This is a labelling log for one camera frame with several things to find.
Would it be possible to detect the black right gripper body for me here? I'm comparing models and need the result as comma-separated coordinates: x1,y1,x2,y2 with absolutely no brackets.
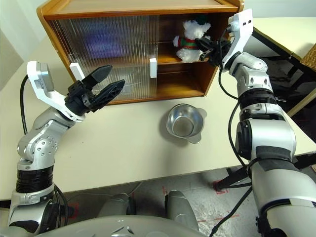
209,40,232,67

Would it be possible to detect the white plush bear toy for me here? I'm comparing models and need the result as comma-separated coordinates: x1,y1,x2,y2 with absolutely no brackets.
172,15,212,64

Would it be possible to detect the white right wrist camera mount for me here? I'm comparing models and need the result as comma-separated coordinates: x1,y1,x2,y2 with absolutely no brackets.
222,8,254,72

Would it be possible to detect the ribbed clear sliding door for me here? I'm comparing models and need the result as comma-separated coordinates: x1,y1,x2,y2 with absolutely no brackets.
46,15,129,103
71,14,160,101

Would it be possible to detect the grey left robot leg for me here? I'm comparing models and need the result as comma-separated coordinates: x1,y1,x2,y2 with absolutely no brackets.
97,194,138,218

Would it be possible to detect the grey right robot leg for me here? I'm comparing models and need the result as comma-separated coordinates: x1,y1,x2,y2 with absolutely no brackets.
164,190,199,232

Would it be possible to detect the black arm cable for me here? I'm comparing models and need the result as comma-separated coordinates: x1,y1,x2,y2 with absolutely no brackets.
209,23,255,237
20,74,70,224

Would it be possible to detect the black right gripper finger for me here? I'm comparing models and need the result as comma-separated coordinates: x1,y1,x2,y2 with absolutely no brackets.
196,36,213,50
199,48,215,61

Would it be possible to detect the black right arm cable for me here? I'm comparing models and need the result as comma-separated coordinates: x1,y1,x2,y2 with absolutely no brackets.
209,23,255,237

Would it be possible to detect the beige black-framed side table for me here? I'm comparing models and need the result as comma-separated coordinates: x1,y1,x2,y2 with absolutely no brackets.
251,16,316,118

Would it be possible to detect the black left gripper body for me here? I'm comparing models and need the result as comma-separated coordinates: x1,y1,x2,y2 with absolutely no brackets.
64,80,99,117

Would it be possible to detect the silver robot torso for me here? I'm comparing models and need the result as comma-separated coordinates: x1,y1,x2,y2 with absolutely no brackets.
37,214,205,237

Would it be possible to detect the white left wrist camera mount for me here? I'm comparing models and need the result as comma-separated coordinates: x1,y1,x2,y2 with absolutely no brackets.
26,61,86,122

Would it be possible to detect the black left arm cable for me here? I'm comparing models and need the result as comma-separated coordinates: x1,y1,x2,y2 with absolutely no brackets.
20,74,70,224

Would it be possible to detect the grey robot leg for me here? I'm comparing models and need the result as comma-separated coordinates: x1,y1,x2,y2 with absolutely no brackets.
97,194,138,218
164,190,199,232

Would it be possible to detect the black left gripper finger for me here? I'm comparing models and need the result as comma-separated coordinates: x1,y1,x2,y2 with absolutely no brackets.
95,79,126,109
82,65,113,91

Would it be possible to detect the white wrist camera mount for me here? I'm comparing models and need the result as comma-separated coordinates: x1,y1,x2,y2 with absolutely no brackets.
26,61,86,122
222,8,254,72

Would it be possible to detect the wooden cabinet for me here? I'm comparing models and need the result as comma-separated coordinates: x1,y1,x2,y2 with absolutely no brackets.
36,0,245,106

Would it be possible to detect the metal bowl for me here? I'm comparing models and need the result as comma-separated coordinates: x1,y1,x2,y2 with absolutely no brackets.
165,103,207,145

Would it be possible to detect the wicker chair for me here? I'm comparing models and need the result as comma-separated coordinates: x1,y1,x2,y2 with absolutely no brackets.
301,43,316,73

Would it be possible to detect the black table leg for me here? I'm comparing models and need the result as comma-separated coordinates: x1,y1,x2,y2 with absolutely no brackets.
216,167,253,191

